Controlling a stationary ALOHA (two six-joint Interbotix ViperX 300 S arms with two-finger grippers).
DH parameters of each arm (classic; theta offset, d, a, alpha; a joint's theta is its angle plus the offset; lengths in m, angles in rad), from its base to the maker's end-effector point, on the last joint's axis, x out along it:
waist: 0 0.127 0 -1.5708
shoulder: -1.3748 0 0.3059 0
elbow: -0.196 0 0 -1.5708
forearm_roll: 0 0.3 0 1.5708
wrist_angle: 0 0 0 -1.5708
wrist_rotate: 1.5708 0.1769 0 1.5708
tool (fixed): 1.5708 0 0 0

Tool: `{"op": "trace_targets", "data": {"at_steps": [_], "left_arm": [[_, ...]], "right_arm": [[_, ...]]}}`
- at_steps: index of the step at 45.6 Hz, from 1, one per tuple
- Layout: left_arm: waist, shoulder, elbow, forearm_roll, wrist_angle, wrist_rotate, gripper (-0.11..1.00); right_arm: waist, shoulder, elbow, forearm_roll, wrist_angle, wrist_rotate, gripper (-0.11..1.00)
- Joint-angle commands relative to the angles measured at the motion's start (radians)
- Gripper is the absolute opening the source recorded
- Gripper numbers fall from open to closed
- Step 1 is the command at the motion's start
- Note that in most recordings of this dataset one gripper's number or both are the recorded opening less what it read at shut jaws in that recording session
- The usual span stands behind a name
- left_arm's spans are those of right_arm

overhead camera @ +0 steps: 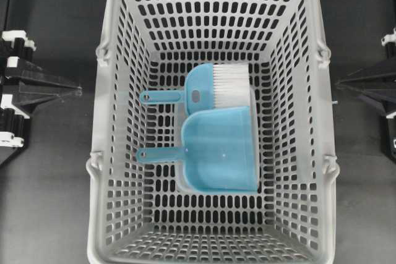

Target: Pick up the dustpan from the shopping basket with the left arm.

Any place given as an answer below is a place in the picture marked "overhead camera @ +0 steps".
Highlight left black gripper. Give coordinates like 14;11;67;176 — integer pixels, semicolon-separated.
1;30;82;165

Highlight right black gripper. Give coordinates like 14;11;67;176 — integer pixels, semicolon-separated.
335;28;395;161

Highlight grey plastic shopping basket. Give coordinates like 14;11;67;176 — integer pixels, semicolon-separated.
86;0;340;263

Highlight blue plastic dustpan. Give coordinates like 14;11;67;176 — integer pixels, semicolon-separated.
136;106;259;193

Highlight blue brush white bristles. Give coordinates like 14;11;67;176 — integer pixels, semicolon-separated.
139;62;251;116

